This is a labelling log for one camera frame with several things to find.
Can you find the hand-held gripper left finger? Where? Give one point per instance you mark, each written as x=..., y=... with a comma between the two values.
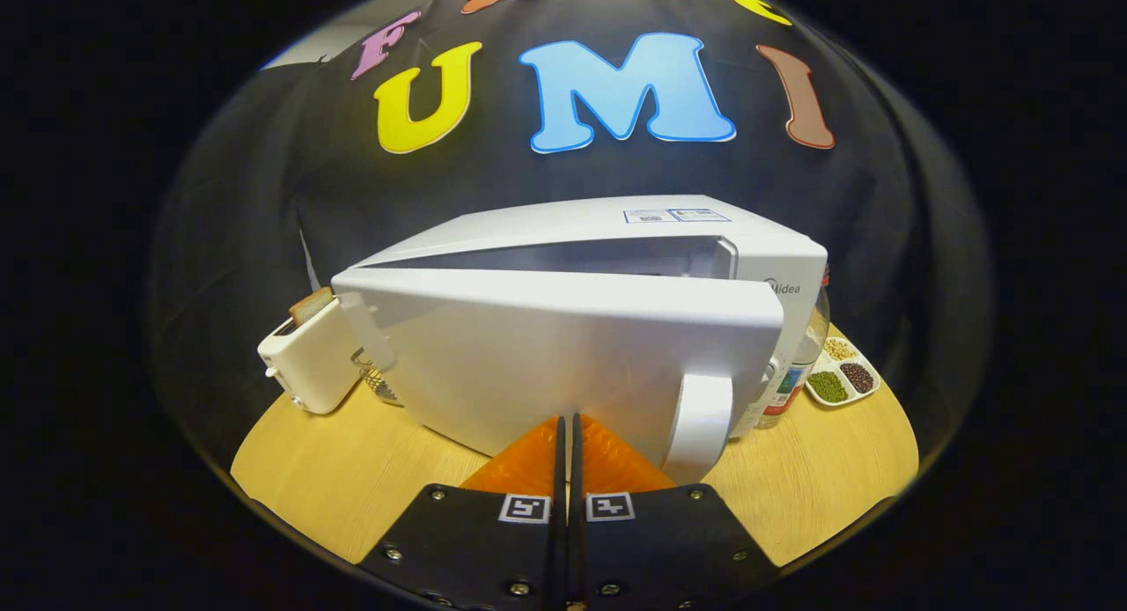
x=475, y=549

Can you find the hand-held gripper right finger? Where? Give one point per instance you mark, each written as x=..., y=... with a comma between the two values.
x=660, y=549

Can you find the white microwave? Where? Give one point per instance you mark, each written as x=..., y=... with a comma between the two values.
x=528, y=356

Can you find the clear bottle with red label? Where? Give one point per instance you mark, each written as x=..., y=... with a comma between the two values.
x=792, y=382

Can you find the white divided dish of beans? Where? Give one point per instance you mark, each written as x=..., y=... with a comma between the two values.
x=828, y=386

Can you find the white toaster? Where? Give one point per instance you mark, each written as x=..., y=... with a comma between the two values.
x=313, y=364

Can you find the brown toast slice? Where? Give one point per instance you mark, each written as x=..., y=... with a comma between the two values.
x=310, y=305

